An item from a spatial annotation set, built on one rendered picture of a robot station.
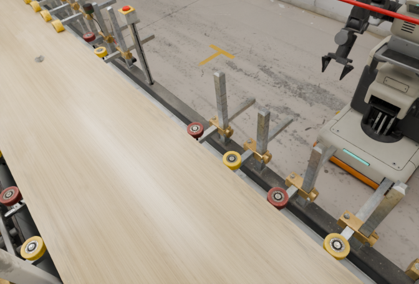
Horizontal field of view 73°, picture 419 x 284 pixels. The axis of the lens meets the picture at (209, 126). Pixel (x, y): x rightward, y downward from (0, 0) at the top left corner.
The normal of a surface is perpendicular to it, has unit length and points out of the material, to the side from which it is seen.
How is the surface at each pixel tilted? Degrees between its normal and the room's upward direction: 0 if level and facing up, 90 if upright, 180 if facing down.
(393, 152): 0
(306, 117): 0
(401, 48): 90
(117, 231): 0
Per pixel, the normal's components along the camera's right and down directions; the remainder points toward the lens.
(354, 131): -0.10, -0.66
